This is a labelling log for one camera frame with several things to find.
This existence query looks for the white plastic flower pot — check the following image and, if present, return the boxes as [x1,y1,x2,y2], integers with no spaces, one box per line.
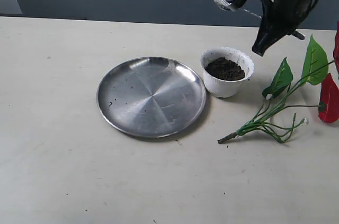
[200,47,254,98]

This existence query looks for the artificial plant with red flowers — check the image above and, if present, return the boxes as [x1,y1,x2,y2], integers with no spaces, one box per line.
[218,32,338,144]

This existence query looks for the round stainless steel plate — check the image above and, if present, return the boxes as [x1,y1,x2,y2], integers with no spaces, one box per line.
[96,57,207,138]

